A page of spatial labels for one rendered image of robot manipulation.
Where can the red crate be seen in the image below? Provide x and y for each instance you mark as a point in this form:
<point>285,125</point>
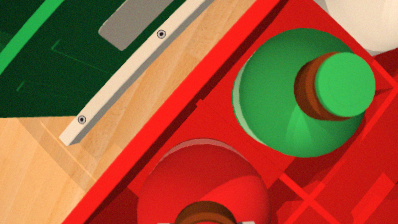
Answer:
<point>362,191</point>

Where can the green crate with dividers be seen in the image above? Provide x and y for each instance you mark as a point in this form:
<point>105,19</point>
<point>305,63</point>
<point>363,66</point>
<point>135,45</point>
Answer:
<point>65,52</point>

